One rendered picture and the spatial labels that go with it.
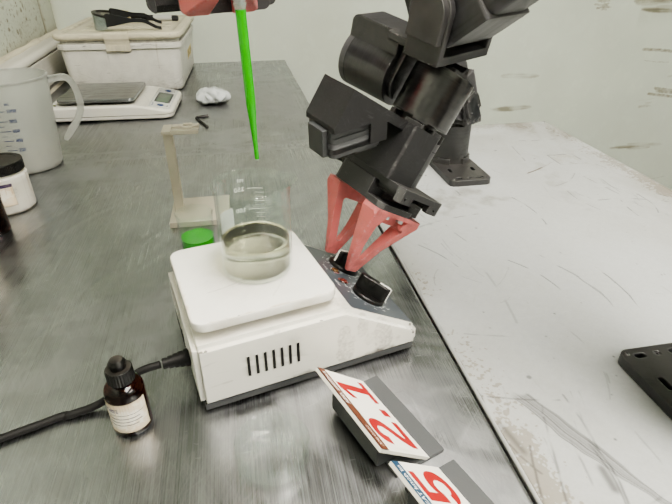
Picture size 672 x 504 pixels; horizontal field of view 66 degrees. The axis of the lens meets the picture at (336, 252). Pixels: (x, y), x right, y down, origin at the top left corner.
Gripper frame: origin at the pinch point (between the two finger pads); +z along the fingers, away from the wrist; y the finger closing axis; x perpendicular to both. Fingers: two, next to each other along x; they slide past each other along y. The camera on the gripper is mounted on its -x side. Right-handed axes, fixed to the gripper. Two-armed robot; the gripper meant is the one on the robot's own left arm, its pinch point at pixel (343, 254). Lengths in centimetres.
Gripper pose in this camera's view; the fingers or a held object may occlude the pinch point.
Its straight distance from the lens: 51.8
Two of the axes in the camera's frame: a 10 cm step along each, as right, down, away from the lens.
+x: 6.8, 1.6, 7.1
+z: -4.7, 8.4, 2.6
